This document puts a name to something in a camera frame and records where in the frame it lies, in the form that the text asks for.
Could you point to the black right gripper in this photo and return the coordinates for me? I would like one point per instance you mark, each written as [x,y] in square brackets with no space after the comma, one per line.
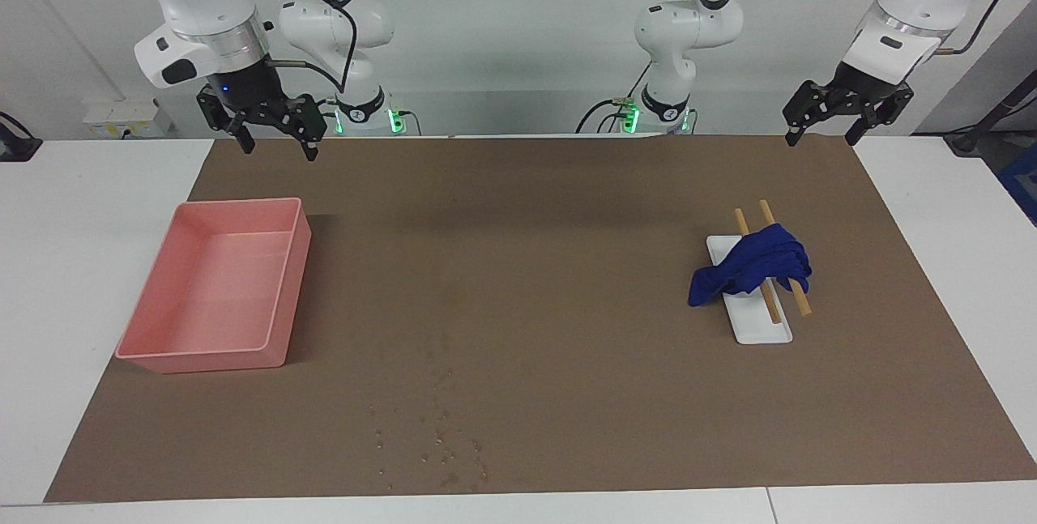
[251,95]

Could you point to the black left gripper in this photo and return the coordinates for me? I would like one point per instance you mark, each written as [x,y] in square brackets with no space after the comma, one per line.
[851,91]

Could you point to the blue towel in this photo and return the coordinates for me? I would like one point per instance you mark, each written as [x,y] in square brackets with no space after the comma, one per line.
[761,265]

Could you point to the white towel rack stand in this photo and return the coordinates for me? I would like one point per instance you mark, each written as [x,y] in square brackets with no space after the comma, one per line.
[761,330]

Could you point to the spilled water droplets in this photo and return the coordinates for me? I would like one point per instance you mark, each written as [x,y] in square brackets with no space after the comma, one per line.
[448,479]

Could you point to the pink plastic tray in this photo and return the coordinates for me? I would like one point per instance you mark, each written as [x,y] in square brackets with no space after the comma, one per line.
[219,289]

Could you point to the black tripod stand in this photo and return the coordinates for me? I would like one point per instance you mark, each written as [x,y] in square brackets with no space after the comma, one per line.
[984,123]

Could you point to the wooden rack rod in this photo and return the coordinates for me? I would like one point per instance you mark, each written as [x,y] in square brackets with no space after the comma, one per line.
[774,309]
[802,304]

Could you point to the blue box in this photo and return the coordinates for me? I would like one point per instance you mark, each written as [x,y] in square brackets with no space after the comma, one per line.
[1022,184]

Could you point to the brown table mat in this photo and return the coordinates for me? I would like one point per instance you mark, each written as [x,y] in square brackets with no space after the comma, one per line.
[527,305]

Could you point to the black clamp mount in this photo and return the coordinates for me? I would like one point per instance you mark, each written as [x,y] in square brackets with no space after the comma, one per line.
[16,147]

